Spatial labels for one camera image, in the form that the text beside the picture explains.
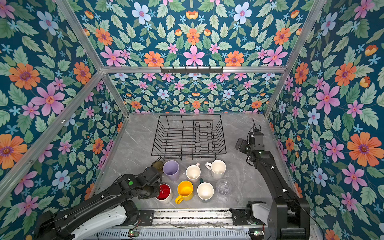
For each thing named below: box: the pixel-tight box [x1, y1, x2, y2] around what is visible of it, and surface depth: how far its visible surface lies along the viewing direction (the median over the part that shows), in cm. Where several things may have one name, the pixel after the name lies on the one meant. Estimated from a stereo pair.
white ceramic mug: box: [205, 159, 227, 179], surface depth 84 cm
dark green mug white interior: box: [196, 178, 215, 201], surface depth 76 cm
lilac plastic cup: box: [163, 160, 180, 182], surface depth 82 cm
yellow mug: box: [175, 180, 194, 205], surface depth 78 cm
